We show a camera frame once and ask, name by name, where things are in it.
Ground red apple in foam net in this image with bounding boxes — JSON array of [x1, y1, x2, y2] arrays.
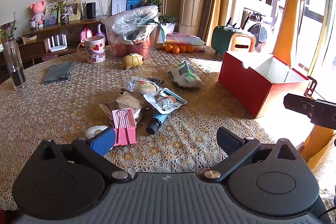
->
[[109, 42, 132, 57], [131, 42, 157, 58]]

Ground washing machine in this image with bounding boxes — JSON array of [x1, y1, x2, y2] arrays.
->
[[247, 21, 269, 52]]

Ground white green snack packet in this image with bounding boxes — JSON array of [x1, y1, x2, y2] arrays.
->
[[168, 60, 204, 89]]

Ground white pouch blue print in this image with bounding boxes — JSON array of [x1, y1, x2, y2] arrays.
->
[[143, 87, 188, 113]]

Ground green ribbon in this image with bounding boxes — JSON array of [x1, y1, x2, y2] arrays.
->
[[150, 19, 166, 46]]

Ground glass bottle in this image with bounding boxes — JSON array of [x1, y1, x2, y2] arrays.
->
[[2, 39, 27, 91]]

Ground yellow giraffe figure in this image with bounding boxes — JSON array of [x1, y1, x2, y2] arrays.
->
[[268, 0, 313, 67]]

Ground green pen holder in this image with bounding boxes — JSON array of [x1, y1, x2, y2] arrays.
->
[[211, 25, 257, 55]]

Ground white antenna router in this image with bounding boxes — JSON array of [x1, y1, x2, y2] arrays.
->
[[48, 33, 69, 53]]

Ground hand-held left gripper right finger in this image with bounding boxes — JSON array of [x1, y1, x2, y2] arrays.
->
[[202, 126, 298, 183]]

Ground clear plastic bucket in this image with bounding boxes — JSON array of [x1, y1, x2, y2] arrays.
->
[[105, 23, 162, 59]]

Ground photo frame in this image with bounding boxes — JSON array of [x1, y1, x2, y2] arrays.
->
[[66, 0, 83, 21]]

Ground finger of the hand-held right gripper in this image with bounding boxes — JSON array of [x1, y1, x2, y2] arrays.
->
[[283, 93, 315, 117]]

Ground small cardboard box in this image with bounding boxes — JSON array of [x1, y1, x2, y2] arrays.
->
[[22, 34, 37, 45]]

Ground pink strawberry mug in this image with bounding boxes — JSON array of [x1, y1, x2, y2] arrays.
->
[[77, 35, 106, 64]]

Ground makeup brush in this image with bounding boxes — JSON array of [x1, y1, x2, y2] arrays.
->
[[241, 11, 252, 29]]

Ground black speaker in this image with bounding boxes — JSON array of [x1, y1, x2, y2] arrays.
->
[[86, 2, 97, 19]]

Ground small dark bottle blue label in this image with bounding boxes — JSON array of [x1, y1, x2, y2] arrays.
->
[[146, 111, 169, 135]]

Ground pink toy lamp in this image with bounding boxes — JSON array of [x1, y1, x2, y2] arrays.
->
[[80, 27, 92, 43]]

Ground lace tablecloth desktop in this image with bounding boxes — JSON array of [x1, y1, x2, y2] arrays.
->
[[0, 44, 315, 211]]

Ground printed cloth bag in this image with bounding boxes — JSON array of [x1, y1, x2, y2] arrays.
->
[[123, 26, 158, 45]]

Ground pink pig doll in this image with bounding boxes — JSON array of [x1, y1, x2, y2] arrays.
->
[[29, 1, 46, 29]]

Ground small picture cards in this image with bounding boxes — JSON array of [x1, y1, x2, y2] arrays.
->
[[44, 5, 60, 26]]

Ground yellow bread-shaped toy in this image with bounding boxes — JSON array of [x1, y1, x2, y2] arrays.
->
[[122, 53, 144, 70]]

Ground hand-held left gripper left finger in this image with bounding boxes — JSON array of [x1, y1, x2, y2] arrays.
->
[[37, 127, 132, 184]]

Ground pink binder clip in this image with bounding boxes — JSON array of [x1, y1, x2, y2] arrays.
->
[[111, 109, 138, 146]]

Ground clear plastic bag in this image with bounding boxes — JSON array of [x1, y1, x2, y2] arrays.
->
[[103, 5, 161, 37]]

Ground white round case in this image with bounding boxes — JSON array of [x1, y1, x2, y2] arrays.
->
[[84, 125, 113, 139]]

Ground leafy plant white pot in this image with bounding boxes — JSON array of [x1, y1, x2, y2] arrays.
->
[[157, 14, 179, 36]]

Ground grass plant in vase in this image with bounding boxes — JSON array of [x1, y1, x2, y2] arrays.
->
[[47, 0, 79, 25]]

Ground packet of wooden sticks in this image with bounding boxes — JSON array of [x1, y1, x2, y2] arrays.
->
[[99, 92, 144, 125]]

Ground grey cloth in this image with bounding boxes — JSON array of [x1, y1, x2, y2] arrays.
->
[[42, 62, 75, 85]]

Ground red cardboard box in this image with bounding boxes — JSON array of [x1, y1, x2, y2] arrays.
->
[[218, 51, 317, 119]]

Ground wooden television cabinet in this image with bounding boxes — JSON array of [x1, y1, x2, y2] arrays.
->
[[0, 17, 112, 65]]

